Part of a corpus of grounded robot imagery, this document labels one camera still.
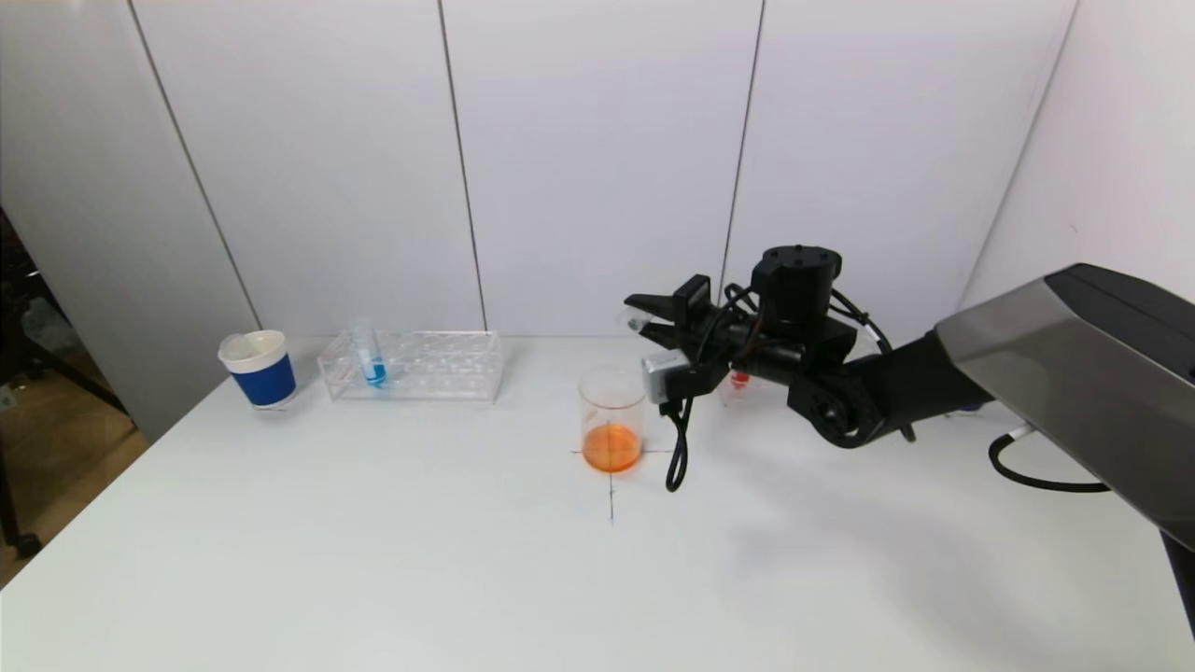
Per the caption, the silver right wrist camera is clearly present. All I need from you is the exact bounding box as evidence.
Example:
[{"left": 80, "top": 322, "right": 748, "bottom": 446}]
[{"left": 641, "top": 349, "right": 695, "bottom": 405}]

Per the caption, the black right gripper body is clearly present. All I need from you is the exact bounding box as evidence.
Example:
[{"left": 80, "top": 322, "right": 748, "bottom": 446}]
[{"left": 672, "top": 273, "right": 745, "bottom": 359}]

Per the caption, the black right camera cable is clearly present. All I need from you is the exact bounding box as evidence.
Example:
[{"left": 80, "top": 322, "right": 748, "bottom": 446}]
[{"left": 664, "top": 397, "right": 693, "bottom": 494}]

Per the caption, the clear glass beaker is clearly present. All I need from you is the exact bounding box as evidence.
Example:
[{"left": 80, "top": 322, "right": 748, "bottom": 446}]
[{"left": 577, "top": 367, "right": 649, "bottom": 475}]

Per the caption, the white paper cup blue sleeve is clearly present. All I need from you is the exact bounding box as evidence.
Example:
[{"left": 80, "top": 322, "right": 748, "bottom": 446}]
[{"left": 218, "top": 329, "right": 299, "bottom": 413}]

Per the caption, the black tripod stand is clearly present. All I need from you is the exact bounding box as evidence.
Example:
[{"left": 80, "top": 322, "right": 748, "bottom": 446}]
[{"left": 0, "top": 210, "right": 134, "bottom": 563}]

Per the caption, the clear acrylic test tube rack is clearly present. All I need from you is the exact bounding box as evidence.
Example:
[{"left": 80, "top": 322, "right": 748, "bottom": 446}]
[
  {"left": 717, "top": 322, "right": 908, "bottom": 408},
  {"left": 318, "top": 329, "right": 506, "bottom": 404}
]

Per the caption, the test tube with blue pigment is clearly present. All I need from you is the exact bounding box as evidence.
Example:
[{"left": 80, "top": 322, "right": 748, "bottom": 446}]
[{"left": 351, "top": 317, "right": 389, "bottom": 390}]

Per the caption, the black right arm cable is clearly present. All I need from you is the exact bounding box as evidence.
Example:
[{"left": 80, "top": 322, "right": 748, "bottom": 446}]
[{"left": 988, "top": 424, "right": 1114, "bottom": 494}]

